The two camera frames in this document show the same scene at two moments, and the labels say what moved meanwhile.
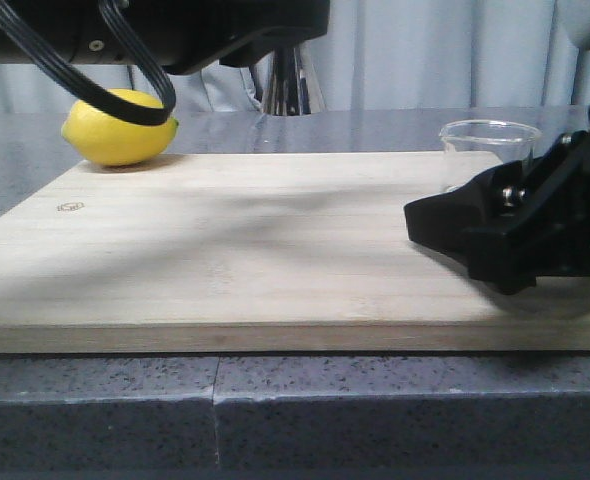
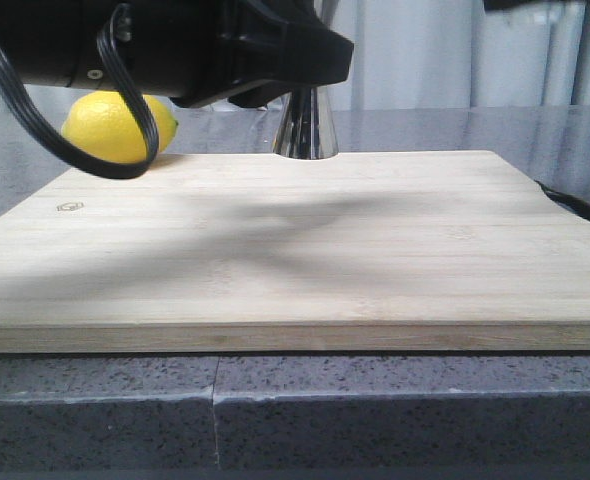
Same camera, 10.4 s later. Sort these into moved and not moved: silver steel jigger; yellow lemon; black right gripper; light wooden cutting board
Moved: silver steel jigger; black right gripper
Not moved: yellow lemon; light wooden cutting board
